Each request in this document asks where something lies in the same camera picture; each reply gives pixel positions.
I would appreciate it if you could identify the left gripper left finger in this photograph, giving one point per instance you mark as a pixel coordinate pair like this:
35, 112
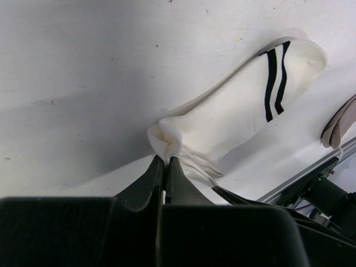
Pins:
118, 230

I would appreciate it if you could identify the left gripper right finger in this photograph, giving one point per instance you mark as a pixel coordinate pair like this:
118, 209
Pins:
196, 232

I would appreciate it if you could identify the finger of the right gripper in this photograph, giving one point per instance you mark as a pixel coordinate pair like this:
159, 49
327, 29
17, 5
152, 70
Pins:
324, 247

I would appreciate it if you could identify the white sock with dark stripes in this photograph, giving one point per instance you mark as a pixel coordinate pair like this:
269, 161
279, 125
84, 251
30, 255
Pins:
201, 132

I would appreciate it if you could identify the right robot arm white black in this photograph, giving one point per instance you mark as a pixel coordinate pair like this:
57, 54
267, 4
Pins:
335, 203

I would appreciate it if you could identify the mauve sock with red stripes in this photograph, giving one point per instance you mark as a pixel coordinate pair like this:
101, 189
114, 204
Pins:
340, 123

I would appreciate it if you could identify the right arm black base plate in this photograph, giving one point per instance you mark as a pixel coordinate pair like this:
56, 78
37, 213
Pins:
295, 192

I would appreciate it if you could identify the aluminium rail frame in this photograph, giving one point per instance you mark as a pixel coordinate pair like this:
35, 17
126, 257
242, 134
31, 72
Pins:
341, 153

